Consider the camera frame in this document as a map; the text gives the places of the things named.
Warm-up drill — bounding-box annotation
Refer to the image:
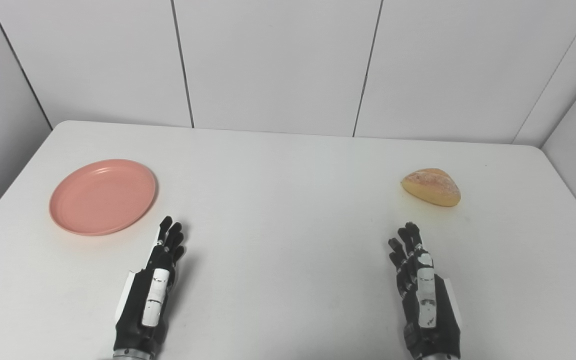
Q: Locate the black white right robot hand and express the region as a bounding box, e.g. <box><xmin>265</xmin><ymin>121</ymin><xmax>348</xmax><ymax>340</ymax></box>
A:
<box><xmin>388</xmin><ymin>222</ymin><xmax>464</xmax><ymax>357</ymax></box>

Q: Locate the golden crusty bread roll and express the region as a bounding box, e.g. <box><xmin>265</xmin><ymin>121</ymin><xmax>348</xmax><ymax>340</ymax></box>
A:
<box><xmin>400</xmin><ymin>168</ymin><xmax>462</xmax><ymax>208</ymax></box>

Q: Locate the pink round plate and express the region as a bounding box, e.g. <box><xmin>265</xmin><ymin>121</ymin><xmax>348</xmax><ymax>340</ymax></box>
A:
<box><xmin>49</xmin><ymin>159</ymin><xmax>157</xmax><ymax>237</ymax></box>

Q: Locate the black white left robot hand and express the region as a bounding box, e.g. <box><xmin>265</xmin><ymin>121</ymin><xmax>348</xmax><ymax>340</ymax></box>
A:
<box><xmin>113</xmin><ymin>216</ymin><xmax>186</xmax><ymax>353</ymax></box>

